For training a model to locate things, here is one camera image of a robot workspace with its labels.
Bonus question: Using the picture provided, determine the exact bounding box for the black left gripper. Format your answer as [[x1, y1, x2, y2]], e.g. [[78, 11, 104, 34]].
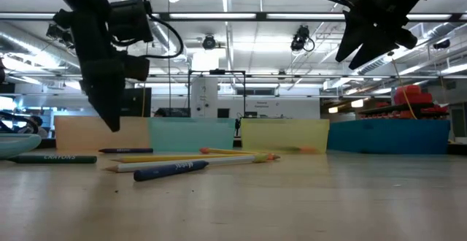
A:
[[71, 18, 151, 133]]

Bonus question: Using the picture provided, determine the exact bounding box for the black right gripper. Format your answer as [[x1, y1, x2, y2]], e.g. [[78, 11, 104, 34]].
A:
[[334, 0, 420, 71]]

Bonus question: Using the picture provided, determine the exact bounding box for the dark thin pen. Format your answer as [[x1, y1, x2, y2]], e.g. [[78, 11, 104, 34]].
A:
[[98, 148, 154, 154]]

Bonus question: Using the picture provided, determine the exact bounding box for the green crayon white print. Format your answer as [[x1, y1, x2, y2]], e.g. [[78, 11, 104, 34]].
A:
[[7, 154, 98, 164]]

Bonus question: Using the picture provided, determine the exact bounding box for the blue crayon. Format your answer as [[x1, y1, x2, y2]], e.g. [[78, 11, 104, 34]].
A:
[[133, 160, 210, 183]]

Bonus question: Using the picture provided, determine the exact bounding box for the white pencil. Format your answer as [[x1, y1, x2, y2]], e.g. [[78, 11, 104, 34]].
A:
[[104, 154, 271, 173]]

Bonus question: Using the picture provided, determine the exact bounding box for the yellow pencil orange eraser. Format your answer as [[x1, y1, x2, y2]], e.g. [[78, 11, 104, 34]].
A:
[[199, 145, 319, 156]]

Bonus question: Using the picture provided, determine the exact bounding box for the red parts bins rack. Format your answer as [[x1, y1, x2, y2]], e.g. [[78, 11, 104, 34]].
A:
[[359, 83, 450, 121]]

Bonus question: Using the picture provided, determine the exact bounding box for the black monitor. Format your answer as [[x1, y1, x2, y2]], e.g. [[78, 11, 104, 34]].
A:
[[122, 87, 153, 118]]

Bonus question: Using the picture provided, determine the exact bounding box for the orange translucent plastic bin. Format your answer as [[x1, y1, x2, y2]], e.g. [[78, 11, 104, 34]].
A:
[[54, 115, 150, 150]]

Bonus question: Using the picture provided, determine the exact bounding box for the black low box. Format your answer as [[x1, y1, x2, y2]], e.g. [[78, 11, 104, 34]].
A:
[[153, 107, 191, 118]]

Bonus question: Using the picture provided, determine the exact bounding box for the person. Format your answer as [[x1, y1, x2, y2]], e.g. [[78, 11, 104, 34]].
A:
[[31, 115, 49, 139]]

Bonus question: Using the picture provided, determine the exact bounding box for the teal translucent plastic bin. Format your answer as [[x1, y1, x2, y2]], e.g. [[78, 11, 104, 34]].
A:
[[147, 117, 236, 153]]

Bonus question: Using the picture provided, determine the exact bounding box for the blue plastic bin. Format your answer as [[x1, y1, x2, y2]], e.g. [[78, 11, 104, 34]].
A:
[[327, 119, 451, 156]]

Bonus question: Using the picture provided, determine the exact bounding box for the white column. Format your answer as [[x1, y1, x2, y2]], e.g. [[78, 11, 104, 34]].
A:
[[190, 76, 219, 118]]

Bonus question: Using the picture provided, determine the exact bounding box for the yellow translucent plastic bin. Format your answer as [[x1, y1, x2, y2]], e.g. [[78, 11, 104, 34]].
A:
[[240, 118, 331, 153]]

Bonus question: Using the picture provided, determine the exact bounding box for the overhead light bar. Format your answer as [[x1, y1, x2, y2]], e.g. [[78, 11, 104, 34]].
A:
[[0, 11, 467, 23]]

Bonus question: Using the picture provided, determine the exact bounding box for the black hanging camera with cable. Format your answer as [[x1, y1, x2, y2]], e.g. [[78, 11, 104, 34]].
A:
[[45, 23, 80, 50], [290, 24, 316, 53]]

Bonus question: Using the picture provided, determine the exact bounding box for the black left camera cable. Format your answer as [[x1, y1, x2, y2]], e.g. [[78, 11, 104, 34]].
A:
[[127, 0, 185, 60]]

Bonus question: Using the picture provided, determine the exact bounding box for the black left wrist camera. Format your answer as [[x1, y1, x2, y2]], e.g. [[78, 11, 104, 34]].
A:
[[108, 0, 155, 44]]

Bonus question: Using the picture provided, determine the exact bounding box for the black rig frame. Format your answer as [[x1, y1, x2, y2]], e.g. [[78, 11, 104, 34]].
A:
[[187, 69, 247, 120]]

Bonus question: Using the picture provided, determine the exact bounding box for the round black hanging camera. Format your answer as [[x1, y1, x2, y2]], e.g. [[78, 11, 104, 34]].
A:
[[201, 34, 217, 50]]

